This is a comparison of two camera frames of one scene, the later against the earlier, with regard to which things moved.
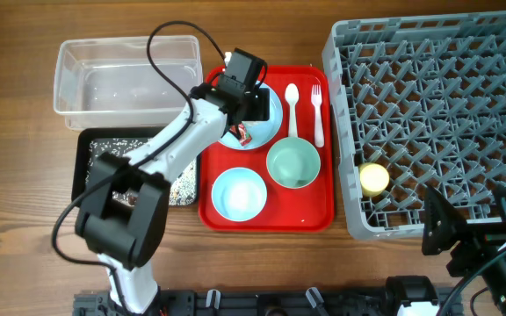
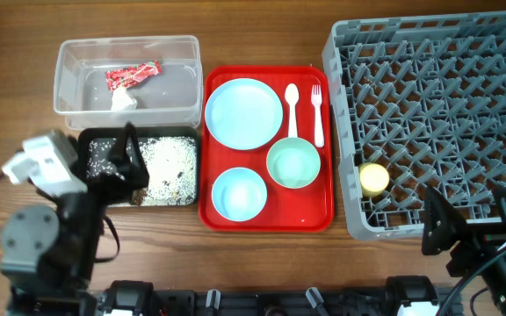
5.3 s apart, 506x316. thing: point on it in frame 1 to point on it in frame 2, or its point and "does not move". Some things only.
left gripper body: (258, 108) to (104, 185)
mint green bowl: (293, 162) does not move
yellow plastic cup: (373, 177) does not move
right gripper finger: (444, 224) does not move
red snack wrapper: (244, 138) to (119, 78)
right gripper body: (481, 243) does not move
